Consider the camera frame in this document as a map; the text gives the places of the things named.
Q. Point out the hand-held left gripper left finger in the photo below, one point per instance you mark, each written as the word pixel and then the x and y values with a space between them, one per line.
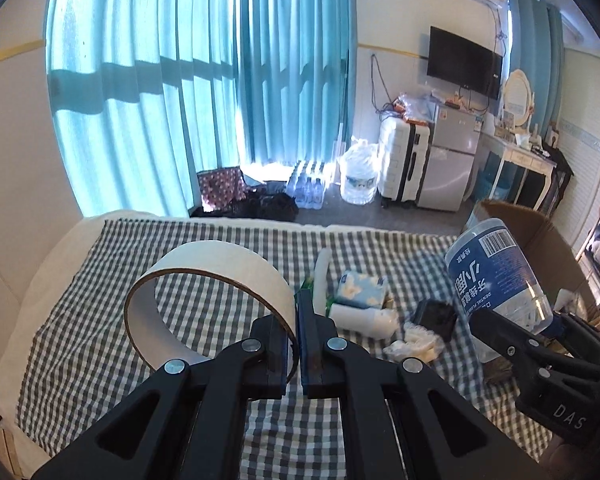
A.
pixel 272 360

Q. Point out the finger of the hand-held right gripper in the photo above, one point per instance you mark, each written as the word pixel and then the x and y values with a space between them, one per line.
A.
pixel 580 335
pixel 505 335

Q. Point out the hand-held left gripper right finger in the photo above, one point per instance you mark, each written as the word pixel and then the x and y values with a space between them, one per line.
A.
pixel 307 350

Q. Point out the clear jar with blue label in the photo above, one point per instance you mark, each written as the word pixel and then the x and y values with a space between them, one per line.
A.
pixel 500 270

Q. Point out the black plastic box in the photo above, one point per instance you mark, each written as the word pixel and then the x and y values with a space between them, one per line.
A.
pixel 435 320

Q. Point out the white curved tube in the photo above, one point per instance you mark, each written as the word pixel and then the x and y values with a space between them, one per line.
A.
pixel 322 270

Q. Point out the brown cardboard box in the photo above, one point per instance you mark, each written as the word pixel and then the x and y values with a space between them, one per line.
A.
pixel 545 240

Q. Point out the large white tape roll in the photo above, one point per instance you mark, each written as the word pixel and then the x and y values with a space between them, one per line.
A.
pixel 220 260

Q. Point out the white plastic bottle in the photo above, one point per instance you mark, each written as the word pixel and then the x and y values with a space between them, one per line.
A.
pixel 360 321

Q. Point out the green snack packet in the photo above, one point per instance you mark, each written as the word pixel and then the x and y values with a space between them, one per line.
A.
pixel 307 287

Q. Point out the blue floral tissue pack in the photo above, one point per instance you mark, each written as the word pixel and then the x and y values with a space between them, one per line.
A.
pixel 362 290

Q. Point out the white crumpled wrapper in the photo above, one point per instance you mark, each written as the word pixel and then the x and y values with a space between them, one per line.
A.
pixel 415 342

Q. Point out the pile of black shoes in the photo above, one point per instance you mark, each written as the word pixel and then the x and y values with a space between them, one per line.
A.
pixel 265 207

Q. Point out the black striped bag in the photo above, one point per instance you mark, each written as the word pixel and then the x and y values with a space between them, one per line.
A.
pixel 550 185

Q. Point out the blue plastic basket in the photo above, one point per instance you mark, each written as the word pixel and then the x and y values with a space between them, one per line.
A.
pixel 491 177

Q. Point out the pack of water bottles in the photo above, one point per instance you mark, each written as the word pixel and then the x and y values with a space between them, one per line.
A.
pixel 310 187

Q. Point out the purple patterned bag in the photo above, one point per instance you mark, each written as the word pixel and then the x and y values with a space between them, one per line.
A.
pixel 220 187

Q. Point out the large clear water jug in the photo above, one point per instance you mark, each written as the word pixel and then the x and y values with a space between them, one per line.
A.
pixel 358 175

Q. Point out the white dressing table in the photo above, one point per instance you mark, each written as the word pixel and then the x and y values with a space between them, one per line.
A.
pixel 520 152

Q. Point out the silver small fridge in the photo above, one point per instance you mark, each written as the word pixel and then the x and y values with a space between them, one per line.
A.
pixel 450 160

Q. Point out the white sliding wardrobe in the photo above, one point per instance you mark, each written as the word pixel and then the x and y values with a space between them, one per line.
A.
pixel 590 135

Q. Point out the white suitcase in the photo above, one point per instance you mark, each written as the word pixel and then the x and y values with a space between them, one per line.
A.
pixel 400 160

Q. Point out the grey checked blanket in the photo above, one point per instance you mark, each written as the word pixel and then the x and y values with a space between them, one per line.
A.
pixel 80 285

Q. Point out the white oval mirror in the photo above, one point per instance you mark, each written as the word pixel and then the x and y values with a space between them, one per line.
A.
pixel 517 97

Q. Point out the pile of clear plastic bags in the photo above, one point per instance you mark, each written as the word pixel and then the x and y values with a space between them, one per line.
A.
pixel 412 107

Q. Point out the wide teal window curtain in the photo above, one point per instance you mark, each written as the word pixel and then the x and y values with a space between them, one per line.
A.
pixel 155 85

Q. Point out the narrow teal curtain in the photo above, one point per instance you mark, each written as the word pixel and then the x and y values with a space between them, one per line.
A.
pixel 530 35

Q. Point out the black wall television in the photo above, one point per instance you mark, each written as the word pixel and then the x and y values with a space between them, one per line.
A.
pixel 462 62

